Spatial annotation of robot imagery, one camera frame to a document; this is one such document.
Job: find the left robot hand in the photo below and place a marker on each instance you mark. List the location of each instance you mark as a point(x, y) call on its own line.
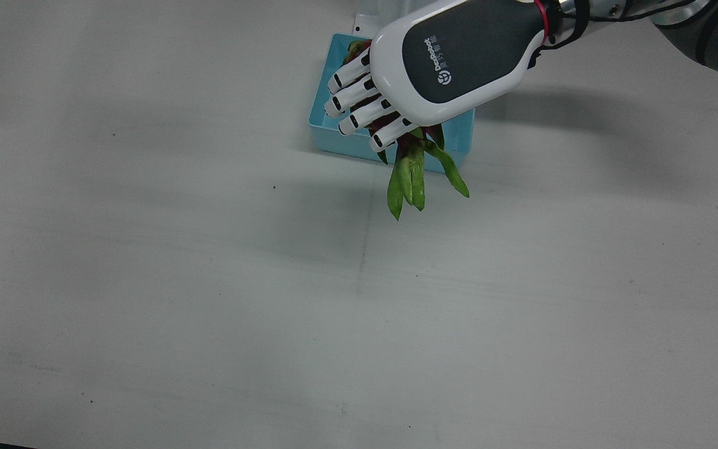
point(459, 56)

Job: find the pink dragon fruit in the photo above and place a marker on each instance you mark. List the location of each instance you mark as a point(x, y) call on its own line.
point(412, 178)

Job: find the light blue plastic bin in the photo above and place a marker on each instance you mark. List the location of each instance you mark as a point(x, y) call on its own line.
point(334, 140)

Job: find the white camera stand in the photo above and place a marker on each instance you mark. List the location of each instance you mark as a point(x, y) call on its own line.
point(365, 24)

